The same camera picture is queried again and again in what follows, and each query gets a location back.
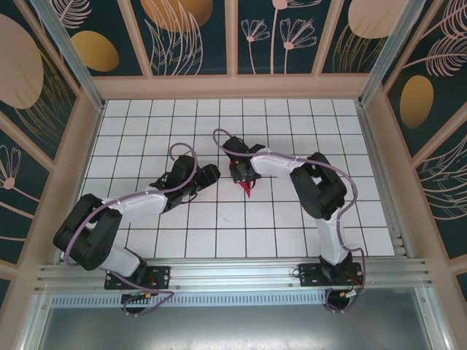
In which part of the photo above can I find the slotted grey cable duct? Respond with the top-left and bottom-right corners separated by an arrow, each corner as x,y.
49,293 -> 331,308

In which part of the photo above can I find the aluminium side rail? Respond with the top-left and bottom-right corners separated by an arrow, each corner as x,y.
355,104 -> 415,260

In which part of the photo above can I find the aluminium mounting rail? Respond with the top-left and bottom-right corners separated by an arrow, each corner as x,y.
34,257 -> 437,292

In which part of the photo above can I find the aluminium frame post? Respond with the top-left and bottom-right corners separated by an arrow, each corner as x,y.
357,0 -> 435,106
31,0 -> 107,112

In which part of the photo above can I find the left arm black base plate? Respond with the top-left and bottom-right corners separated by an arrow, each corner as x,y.
104,264 -> 172,291

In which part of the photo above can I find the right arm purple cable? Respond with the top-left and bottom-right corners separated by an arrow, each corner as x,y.
212,128 -> 367,314

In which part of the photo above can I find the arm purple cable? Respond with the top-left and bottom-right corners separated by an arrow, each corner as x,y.
61,142 -> 201,319
212,128 -> 367,314

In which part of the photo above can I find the grey metal sheet panel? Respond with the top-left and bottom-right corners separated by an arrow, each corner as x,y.
21,305 -> 448,350

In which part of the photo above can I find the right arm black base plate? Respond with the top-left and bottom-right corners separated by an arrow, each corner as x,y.
298,261 -> 367,289

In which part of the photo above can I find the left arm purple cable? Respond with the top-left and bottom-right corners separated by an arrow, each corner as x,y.
61,142 -> 201,319

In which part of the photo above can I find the red cloth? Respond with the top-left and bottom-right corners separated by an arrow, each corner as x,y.
228,160 -> 256,200

